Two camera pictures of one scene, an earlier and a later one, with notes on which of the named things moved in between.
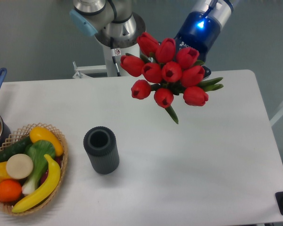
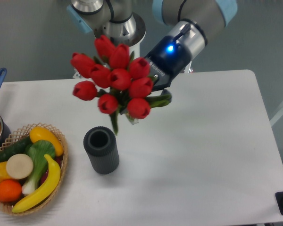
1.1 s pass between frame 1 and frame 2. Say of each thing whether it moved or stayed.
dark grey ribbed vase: stayed
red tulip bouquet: moved
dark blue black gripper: moved
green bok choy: stayed
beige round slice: stayed
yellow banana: stayed
